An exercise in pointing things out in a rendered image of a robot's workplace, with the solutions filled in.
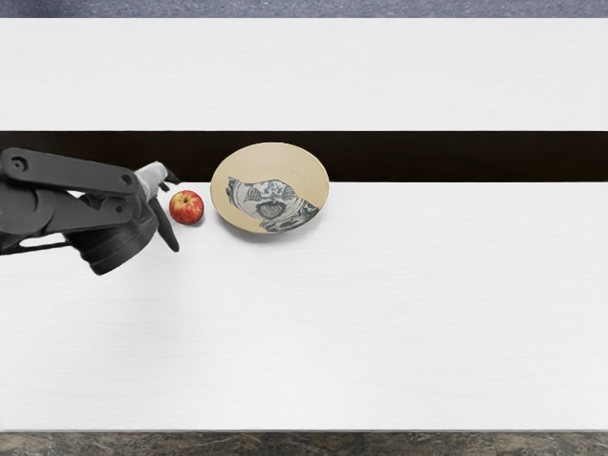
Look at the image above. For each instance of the red apple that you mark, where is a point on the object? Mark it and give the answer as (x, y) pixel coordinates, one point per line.
(186, 207)

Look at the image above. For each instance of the beige plate with grey pattern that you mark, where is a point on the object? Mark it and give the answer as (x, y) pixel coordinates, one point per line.
(269, 190)

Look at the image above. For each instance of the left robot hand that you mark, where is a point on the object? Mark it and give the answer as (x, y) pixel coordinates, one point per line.
(153, 176)

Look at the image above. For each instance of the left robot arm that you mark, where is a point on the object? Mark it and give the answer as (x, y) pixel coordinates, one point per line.
(71, 209)

